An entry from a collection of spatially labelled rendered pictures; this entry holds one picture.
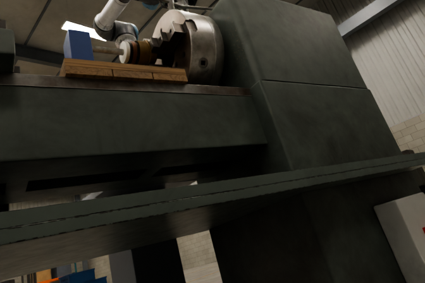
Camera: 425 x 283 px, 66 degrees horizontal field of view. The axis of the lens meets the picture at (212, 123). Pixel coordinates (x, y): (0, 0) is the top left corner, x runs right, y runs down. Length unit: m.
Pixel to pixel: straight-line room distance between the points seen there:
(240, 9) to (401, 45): 10.56
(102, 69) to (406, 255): 0.93
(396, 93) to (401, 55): 1.15
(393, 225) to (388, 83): 10.42
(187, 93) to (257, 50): 0.30
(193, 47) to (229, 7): 0.21
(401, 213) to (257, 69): 0.57
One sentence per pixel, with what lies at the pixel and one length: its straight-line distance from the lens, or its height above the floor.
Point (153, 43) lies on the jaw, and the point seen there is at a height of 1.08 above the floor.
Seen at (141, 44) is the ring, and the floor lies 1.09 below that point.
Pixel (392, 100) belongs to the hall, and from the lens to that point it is 11.26.
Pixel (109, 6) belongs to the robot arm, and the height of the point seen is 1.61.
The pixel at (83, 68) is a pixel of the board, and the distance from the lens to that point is 0.78.
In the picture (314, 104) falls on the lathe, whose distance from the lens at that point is 1.10.
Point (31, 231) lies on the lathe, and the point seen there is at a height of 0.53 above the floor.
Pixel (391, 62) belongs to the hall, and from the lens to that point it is 11.49.
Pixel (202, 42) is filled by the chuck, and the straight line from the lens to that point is 1.04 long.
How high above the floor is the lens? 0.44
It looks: 21 degrees up
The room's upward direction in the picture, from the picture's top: 16 degrees counter-clockwise
